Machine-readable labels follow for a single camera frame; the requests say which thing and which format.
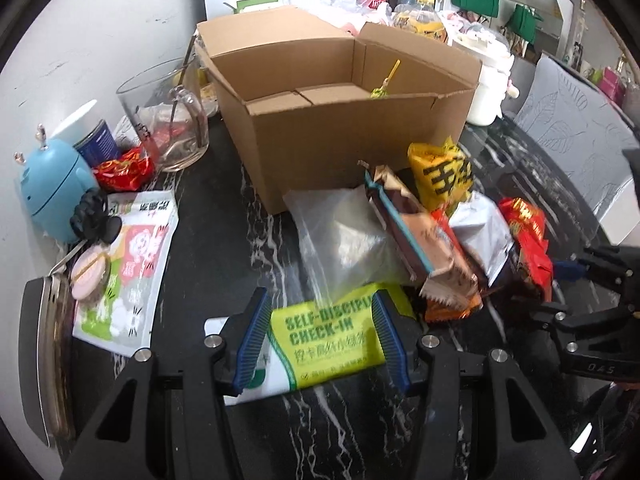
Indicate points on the pink round compact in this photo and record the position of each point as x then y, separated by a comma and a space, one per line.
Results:
90, 272

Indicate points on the green yellow snack pouch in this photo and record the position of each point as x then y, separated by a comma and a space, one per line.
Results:
320, 340

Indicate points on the white pot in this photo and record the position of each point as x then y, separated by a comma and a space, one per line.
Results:
487, 95

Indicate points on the silver foil packet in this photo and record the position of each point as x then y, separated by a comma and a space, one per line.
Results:
480, 235

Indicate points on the small green white carton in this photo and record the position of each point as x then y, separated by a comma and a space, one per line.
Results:
250, 6

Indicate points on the clear glass mug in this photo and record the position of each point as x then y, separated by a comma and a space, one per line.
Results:
150, 100

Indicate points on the blue round humidifier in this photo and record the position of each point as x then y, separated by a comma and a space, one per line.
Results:
55, 185

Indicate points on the brown snack bar packet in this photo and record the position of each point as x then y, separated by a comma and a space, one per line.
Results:
415, 240

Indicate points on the thin metal rod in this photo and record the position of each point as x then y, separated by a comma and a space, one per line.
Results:
67, 259

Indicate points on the yellow black-print snack packet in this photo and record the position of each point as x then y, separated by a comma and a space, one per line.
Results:
440, 175

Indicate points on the yellow-cap drink bottle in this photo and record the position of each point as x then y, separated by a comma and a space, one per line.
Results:
422, 17

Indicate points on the yellow-stick green lollipop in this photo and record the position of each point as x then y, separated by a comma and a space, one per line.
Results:
385, 85

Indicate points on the brown cardboard box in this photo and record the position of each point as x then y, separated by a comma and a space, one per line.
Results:
325, 140

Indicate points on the clear plastic zip bag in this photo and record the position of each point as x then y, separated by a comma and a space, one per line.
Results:
345, 240

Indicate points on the black hair claw clip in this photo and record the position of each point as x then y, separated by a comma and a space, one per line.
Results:
90, 215

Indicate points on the pink white plastic bag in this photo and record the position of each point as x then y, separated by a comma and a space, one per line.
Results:
367, 17

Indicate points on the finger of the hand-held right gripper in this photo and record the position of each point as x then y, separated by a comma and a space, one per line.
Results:
590, 325
567, 269

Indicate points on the grey leaf-embossed chair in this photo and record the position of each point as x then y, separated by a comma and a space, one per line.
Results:
575, 125

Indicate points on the orange snack packet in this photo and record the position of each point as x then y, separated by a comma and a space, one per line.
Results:
445, 312

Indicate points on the red gold-print snack packet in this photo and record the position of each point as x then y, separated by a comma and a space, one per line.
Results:
530, 240

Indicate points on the dark blue can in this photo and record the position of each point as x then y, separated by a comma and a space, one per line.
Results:
100, 145

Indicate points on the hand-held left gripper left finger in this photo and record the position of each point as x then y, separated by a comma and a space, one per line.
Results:
252, 330

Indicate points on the white plastic lid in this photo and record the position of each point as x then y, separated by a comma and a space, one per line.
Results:
77, 117

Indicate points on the white green pink-print pouch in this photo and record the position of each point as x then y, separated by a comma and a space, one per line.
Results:
140, 260

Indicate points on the pink box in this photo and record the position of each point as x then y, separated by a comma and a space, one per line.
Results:
614, 82

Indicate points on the red candy packet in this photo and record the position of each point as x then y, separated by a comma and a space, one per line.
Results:
122, 172

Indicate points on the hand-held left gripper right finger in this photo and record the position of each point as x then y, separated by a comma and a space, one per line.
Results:
390, 340

